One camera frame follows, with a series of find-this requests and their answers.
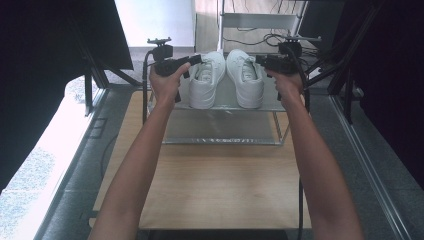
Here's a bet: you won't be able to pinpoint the person's right hand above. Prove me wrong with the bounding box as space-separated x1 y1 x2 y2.
265 68 305 105

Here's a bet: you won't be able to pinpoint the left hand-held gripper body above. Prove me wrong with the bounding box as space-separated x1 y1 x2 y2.
146 36 191 78

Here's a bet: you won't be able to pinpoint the metal shoe rack grey shelves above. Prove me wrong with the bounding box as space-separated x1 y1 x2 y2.
147 64 290 147

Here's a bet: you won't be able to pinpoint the white sneaker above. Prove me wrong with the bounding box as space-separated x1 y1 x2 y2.
226 48 266 110
188 50 227 110

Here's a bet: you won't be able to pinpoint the dark curtain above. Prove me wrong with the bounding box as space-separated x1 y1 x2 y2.
333 0 424 191
0 0 135 195

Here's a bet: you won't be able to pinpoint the black floor cables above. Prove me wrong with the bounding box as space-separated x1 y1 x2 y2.
222 26 319 58

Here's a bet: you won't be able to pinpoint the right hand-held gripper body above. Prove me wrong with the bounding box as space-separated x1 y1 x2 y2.
264 34 323 76

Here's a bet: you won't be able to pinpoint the left hand-held gripper cable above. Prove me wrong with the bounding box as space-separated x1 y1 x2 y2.
142 49 158 125

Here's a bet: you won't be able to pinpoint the person's left hand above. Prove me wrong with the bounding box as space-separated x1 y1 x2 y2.
148 62 192 108

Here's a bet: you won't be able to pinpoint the white metal stand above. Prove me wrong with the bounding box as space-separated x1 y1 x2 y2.
217 0 308 52

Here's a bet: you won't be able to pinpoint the black metal stand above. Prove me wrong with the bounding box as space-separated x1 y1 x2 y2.
68 14 143 118
304 0 378 125

